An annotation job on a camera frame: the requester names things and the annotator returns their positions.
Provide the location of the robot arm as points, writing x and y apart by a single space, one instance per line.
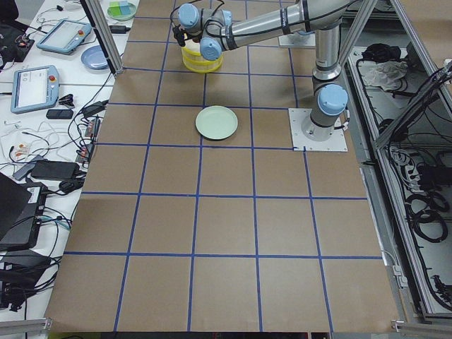
216 33

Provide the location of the blue plate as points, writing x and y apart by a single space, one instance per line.
94 58

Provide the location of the yellow steamer with cloth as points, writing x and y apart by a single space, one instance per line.
202 66

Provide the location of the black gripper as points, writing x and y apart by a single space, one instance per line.
193 41

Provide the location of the black power brick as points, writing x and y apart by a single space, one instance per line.
119 29

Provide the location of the teach pendant tablet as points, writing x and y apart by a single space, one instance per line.
65 37
34 89

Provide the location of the aluminium frame post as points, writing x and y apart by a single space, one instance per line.
99 24

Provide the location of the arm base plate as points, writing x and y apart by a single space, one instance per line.
298 40
307 136

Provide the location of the black power adapter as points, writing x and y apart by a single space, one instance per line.
94 108

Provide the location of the green bowl with blocks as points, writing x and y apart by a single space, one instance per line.
121 10

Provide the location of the light green plate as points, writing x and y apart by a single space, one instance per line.
216 122

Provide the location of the yellow steamer basket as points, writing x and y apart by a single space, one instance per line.
192 51

